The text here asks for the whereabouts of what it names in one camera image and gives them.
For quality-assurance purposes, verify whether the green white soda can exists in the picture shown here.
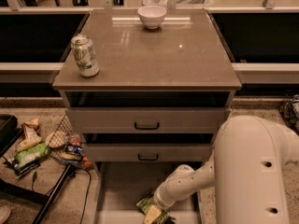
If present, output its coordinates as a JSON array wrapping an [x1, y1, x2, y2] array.
[[71, 34, 99, 77]]

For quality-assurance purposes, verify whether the black wire basket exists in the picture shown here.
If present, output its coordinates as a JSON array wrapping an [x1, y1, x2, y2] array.
[[279, 94, 299, 133], [46, 116, 83, 162]]

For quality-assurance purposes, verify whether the black cable on floor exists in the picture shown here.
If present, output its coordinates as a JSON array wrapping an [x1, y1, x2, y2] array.
[[31, 167, 93, 224]]

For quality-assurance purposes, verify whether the tan chip bag on floor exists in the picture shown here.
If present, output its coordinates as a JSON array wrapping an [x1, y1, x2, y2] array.
[[17, 119, 42, 152]]

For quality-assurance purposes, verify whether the green jalapeno chip bag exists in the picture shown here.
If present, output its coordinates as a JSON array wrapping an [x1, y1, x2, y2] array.
[[136, 193, 175, 224]]

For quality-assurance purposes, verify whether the grey drawer cabinet with counter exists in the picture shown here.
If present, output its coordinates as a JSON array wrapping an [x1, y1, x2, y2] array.
[[54, 10, 241, 214]]

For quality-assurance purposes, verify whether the blue snack packet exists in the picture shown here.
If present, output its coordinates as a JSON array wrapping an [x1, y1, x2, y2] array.
[[64, 144, 82, 156]]

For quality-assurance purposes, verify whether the green snack bag on floor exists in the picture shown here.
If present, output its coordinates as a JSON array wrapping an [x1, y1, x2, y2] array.
[[16, 142, 50, 168]]

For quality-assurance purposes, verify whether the white ceramic bowl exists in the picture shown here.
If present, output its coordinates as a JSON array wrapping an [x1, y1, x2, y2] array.
[[137, 6, 166, 29]]

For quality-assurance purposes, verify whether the bottom open grey drawer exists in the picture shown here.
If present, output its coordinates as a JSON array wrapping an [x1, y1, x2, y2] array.
[[93, 161, 205, 224]]

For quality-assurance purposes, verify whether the middle grey drawer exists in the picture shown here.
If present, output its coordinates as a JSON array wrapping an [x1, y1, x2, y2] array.
[[83, 144, 211, 161]]

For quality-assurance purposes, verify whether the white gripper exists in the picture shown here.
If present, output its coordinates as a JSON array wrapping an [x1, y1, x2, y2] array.
[[143, 186, 172, 224]]

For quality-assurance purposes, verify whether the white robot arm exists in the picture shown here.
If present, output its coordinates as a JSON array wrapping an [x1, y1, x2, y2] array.
[[143, 116, 299, 224]]

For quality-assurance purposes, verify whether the black wire basket right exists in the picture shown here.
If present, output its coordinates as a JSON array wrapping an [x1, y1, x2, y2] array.
[[279, 94, 299, 133]]

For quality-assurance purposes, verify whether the top grey drawer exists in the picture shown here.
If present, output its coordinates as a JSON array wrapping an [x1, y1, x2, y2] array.
[[65, 107, 230, 133]]

